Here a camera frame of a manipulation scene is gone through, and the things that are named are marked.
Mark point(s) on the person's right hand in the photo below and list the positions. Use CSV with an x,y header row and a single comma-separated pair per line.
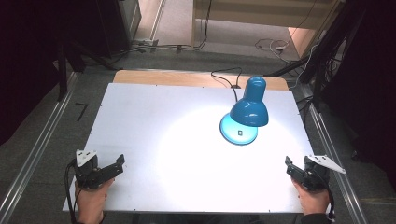
x,y
313,200

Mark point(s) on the aluminium floor rail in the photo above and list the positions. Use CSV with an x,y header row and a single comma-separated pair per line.
x,y
34,152
334,158

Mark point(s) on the light wooden furniture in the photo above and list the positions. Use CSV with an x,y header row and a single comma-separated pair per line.
x,y
264,12

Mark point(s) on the wooden table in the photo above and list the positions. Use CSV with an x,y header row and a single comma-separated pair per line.
x,y
174,77

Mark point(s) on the grey power strip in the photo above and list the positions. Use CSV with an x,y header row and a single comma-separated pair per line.
x,y
146,43

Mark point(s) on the black metal stand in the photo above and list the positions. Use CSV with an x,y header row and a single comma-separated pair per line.
x,y
62,65
327,59

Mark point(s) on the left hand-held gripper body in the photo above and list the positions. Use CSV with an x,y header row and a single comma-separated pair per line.
x,y
88,174

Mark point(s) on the person's right dark sleeve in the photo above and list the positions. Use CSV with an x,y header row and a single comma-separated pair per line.
x,y
316,219

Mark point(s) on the person's left hand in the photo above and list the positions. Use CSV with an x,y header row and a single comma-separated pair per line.
x,y
91,202

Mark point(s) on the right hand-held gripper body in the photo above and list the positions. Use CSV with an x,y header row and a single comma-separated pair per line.
x,y
317,174

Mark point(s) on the blue desk lamp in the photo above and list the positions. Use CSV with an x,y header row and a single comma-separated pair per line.
x,y
247,112

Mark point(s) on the black cabinet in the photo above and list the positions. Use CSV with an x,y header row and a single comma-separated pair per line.
x,y
115,25

